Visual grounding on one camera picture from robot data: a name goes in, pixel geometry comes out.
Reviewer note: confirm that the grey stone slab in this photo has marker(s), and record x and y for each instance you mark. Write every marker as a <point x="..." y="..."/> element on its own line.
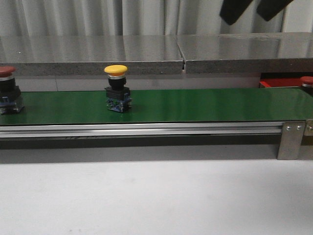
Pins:
<point x="88" y="55"/>
<point x="253" y="52"/>

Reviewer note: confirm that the red plastic tray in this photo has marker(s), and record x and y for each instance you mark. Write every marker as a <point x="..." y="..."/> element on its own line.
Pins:
<point x="280" y="83"/>

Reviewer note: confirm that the conveyor end plate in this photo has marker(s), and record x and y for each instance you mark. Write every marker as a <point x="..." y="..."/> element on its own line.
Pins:
<point x="308" y="133"/>

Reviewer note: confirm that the metal conveyor support bracket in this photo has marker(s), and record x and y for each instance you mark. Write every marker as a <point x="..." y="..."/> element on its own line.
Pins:
<point x="291" y="138"/>

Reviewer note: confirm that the aluminium conveyor side rail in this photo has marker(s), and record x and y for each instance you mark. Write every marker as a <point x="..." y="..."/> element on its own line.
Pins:
<point x="140" y="129"/>

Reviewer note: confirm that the left grey stone slab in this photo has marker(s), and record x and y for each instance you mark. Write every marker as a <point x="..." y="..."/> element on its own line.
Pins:
<point x="88" y="55"/>

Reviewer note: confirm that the green conveyor belt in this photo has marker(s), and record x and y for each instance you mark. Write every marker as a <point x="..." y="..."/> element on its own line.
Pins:
<point x="215" y="105"/>

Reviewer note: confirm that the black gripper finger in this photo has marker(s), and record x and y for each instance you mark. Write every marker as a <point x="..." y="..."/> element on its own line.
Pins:
<point x="267" y="9"/>
<point x="231" y="10"/>

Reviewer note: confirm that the grey pleated curtain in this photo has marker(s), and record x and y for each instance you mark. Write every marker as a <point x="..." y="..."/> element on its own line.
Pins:
<point x="126" y="17"/>

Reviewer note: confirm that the right grey stone slab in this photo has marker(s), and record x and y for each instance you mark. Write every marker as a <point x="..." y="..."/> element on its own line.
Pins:
<point x="253" y="52"/>

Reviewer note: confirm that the red mushroom push button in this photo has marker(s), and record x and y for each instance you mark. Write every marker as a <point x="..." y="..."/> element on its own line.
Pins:
<point x="11" y="100"/>
<point x="307" y="84"/>

